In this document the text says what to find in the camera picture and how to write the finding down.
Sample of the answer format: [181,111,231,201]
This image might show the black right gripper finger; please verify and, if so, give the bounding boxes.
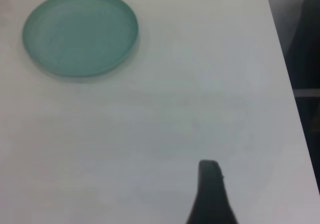
[186,159,238,224]

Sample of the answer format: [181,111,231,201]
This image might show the green round plate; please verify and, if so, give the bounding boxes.
[21,0,140,78]

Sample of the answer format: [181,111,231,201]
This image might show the dark furniture beside table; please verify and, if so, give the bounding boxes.
[284,0,320,192]

